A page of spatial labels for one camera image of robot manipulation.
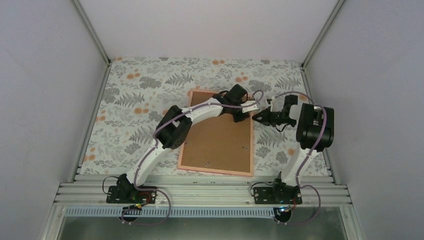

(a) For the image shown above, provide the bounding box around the aluminium rail base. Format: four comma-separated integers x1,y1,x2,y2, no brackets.
41,174,363,240

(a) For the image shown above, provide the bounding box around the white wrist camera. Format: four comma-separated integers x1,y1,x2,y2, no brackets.
266,96,279,112
240,100,260,113

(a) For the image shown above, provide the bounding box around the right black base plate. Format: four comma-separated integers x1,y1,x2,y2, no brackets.
253,185,303,205

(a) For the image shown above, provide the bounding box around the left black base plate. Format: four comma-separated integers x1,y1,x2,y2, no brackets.
106,186,158,205

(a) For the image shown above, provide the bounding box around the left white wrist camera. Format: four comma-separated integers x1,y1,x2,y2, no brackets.
240,100,260,113

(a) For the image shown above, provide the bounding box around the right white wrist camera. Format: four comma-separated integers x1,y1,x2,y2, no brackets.
266,96,279,112

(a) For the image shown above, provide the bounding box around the brown cardboard backing board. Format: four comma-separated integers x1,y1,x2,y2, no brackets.
180,91,253,174

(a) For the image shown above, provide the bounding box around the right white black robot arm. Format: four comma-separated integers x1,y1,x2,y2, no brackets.
252,94,335,204

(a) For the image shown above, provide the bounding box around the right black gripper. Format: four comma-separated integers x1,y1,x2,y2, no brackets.
252,108,295,128

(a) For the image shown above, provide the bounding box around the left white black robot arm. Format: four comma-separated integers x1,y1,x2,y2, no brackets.
116,84,259,203

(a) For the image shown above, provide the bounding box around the orange pink wooden frame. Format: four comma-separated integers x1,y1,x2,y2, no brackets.
177,88,256,177

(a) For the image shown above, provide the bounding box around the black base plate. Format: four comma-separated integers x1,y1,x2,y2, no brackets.
253,185,303,205
106,186,158,205

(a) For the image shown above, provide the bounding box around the floral patterned table mat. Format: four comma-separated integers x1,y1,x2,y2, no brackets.
79,56,329,177

